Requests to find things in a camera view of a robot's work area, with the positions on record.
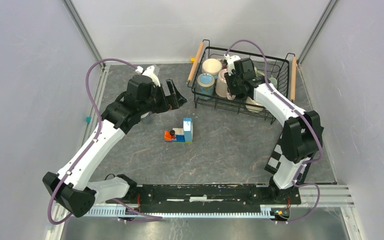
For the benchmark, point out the checkerboard calibration board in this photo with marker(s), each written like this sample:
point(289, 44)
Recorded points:
point(277, 157)

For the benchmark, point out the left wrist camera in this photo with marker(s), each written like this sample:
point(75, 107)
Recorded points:
point(151, 71)

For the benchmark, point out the green mug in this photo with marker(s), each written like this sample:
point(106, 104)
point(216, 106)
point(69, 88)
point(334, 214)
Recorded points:
point(260, 73)

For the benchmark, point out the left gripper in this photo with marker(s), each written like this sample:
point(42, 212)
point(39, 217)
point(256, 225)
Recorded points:
point(177, 99)

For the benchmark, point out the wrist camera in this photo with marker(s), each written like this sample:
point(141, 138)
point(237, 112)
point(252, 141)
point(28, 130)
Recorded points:
point(230, 60)
point(151, 71)

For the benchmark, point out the blue mug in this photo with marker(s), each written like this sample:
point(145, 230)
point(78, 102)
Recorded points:
point(205, 86)

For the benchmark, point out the cream cup lower right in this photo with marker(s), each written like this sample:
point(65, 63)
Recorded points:
point(253, 106)

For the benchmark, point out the black wire dish rack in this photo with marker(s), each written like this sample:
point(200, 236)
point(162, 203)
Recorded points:
point(278, 68)

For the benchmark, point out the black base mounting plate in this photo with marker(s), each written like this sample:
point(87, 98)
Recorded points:
point(208, 198)

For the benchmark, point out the pink mug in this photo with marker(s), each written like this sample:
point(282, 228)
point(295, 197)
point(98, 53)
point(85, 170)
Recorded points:
point(221, 88)

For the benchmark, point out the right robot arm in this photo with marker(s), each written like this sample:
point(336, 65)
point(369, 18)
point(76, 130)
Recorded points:
point(301, 136)

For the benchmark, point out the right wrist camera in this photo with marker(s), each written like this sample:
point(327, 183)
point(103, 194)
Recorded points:
point(230, 60)

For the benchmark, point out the grey blue small cup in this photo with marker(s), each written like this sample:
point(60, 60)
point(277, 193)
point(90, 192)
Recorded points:
point(145, 115)

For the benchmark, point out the cream floral mug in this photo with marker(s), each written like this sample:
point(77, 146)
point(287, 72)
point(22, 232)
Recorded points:
point(211, 66)

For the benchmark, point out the toy block structure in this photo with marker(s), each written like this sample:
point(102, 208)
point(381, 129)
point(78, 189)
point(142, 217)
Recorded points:
point(181, 135)

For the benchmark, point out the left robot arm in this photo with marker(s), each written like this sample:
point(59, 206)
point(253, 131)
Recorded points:
point(71, 186)

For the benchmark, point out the slotted cable duct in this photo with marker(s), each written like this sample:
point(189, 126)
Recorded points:
point(114, 211)

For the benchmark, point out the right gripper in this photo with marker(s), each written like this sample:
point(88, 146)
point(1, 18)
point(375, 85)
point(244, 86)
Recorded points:
point(229, 78)

